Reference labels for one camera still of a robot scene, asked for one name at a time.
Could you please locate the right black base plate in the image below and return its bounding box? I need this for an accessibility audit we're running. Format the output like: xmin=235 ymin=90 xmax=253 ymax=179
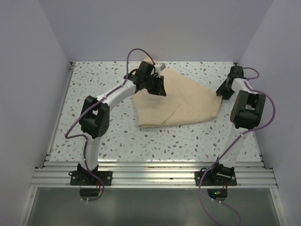
xmin=194 ymin=170 xmax=238 ymax=186

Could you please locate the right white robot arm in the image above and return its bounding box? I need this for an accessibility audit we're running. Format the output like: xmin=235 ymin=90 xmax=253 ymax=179
xmin=209 ymin=66 xmax=266 ymax=184

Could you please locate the beige cloth mat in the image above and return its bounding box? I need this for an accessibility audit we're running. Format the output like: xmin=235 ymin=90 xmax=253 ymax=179
xmin=132 ymin=61 xmax=222 ymax=129

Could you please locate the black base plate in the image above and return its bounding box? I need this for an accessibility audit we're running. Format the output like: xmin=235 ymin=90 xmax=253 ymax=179
xmin=194 ymin=170 xmax=238 ymax=186
xmin=68 ymin=169 xmax=113 ymax=186

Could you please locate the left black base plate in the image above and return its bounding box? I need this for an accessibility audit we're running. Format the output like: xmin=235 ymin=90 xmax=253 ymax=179
xmin=68 ymin=169 xmax=113 ymax=186

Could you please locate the aluminium rail frame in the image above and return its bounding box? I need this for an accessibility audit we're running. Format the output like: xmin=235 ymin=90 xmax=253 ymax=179
xmin=30 ymin=161 xmax=277 ymax=188

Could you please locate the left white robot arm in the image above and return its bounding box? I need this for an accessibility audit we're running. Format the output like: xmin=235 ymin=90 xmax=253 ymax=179
xmin=79 ymin=61 xmax=166 ymax=171

